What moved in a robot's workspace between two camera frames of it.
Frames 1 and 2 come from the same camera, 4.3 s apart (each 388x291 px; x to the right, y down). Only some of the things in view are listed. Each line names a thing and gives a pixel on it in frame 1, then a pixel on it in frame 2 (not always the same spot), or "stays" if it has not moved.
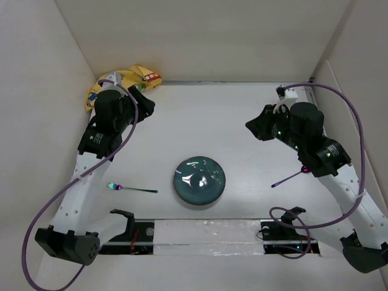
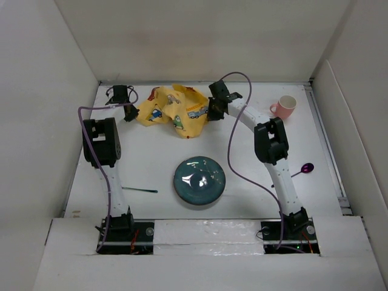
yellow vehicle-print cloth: x=134 y=76 → x=185 y=108
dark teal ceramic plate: x=199 y=180 stays
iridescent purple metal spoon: x=304 y=169 stays
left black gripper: x=145 y=106 → x=133 y=115
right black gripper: x=260 y=125 → x=211 y=116
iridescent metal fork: x=118 y=187 stays
